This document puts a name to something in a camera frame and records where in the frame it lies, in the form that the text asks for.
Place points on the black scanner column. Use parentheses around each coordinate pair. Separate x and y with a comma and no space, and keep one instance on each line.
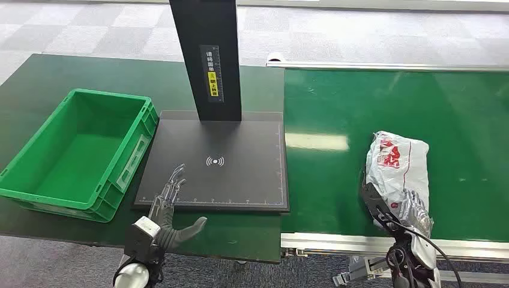
(206,24)

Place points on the white package with red print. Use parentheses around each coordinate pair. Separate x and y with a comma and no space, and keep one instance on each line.
(397,167)

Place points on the green plastic crate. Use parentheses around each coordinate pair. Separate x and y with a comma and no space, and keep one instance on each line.
(79,159)

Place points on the black yellow label sticker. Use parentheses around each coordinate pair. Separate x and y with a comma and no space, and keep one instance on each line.
(212,73)

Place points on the black scanner platform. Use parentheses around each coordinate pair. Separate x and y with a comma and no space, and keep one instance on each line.
(238,183)

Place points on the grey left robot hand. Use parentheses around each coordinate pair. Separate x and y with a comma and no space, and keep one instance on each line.
(167,234)

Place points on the dark green table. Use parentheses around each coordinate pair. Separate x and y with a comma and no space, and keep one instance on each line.
(59,71)

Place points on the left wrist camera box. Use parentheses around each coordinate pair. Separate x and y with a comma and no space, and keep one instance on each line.
(141,238)

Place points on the green conveyor belt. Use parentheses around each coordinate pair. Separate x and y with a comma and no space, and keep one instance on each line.
(397,99)

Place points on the aluminium conveyor rail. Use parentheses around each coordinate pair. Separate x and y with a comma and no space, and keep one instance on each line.
(338,242)
(377,66)

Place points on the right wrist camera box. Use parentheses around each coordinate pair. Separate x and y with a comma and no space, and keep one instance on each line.
(374,202)

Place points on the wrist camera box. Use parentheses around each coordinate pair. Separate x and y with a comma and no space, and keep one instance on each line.
(374,202)
(141,238)

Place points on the aluminium conveyor support frame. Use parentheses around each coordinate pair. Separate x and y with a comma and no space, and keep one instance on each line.
(358,272)

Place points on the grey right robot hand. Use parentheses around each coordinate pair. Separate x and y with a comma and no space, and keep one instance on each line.
(417,212)

